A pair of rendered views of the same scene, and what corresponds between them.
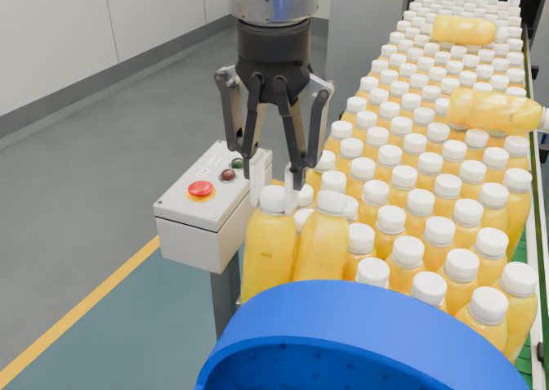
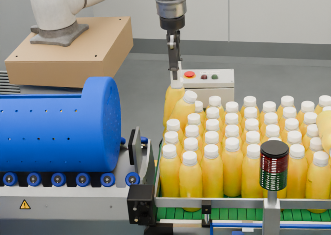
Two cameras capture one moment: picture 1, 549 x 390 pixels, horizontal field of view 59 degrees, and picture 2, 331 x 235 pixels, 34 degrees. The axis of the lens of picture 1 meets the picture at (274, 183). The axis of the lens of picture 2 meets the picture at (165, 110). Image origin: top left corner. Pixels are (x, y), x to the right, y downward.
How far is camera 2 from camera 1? 155 cm
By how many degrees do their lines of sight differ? 62
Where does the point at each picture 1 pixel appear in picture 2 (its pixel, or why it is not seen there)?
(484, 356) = (95, 102)
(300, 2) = (161, 12)
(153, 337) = not seen: hidden behind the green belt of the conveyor
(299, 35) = (165, 22)
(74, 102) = not seen: outside the picture
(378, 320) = (94, 82)
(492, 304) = (166, 148)
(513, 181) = not seen: hidden behind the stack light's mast
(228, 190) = (194, 80)
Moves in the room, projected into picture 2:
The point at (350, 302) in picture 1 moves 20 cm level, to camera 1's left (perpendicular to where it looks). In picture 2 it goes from (99, 79) to (87, 52)
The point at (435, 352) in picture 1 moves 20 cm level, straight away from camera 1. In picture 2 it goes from (88, 91) to (158, 94)
